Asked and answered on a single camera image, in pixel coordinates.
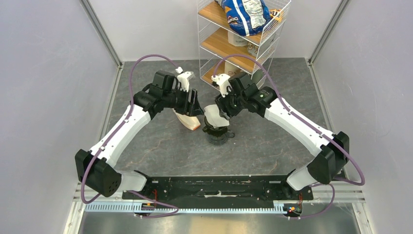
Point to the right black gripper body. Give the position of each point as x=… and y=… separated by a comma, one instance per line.
x=234, y=103

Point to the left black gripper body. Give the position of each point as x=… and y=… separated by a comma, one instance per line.
x=181, y=99

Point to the coffee filter pack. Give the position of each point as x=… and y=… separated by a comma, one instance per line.
x=191, y=123

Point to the white paper coffee filter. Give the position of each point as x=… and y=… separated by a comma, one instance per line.
x=212, y=114

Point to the dark green coffee dripper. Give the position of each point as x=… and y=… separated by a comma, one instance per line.
x=214, y=131

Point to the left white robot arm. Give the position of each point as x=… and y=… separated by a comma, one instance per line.
x=96, y=166

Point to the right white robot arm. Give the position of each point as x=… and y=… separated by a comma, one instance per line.
x=238, y=92

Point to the white paper cup bottom shelf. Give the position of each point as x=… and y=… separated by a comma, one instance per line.
x=231, y=69

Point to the printed paper cup middle shelf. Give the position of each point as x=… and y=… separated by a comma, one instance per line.
x=252, y=49

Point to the white cup middle shelf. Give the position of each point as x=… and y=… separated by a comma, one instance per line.
x=236, y=40

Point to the blue Doritos chip bag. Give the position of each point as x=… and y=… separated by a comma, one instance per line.
x=245, y=17

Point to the orange M&M candy bag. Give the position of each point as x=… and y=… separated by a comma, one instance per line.
x=276, y=14

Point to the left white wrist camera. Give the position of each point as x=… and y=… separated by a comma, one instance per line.
x=183, y=78

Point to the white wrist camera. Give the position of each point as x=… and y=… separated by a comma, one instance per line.
x=221, y=82
x=183, y=78

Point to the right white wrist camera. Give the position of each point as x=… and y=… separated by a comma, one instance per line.
x=221, y=82

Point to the white wire wooden shelf rack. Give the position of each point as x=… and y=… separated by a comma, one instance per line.
x=222, y=50

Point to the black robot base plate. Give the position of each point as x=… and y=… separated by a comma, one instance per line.
x=220, y=192

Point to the white slotted cable duct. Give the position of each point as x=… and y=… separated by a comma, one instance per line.
x=148, y=208

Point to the aluminium frame rail left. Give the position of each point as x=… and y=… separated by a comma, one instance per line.
x=100, y=31

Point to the aluminium frame rail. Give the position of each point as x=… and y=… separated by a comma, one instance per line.
x=328, y=30
x=100, y=31

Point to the aluminium frame rail right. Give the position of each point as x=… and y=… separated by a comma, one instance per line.
x=328, y=30

